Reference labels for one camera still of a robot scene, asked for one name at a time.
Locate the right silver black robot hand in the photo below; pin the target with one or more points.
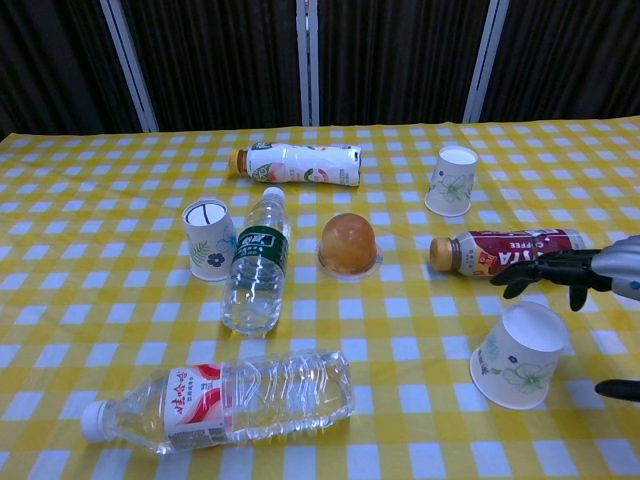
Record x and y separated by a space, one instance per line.
565 270

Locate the short wide floral paper cup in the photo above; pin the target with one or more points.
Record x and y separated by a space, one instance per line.
520 355

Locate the tall floral paper cup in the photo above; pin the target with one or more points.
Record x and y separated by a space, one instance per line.
452 185

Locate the paper cup with black circle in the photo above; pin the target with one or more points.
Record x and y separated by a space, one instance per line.
207 245

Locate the orange jelly cup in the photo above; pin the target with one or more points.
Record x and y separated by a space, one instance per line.
348 245

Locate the red Costa coffee bottle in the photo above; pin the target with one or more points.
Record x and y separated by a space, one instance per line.
480 252

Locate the yellow white checkered tablecloth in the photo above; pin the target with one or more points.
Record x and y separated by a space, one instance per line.
425 350

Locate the white peach drink bottle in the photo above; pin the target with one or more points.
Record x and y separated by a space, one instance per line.
295 164

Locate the green label water bottle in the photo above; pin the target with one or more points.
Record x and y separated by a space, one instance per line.
257 270

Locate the red label water bottle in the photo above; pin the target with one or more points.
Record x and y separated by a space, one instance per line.
225 405

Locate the white partition post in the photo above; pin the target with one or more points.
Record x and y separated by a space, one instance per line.
308 60
485 60
131 70

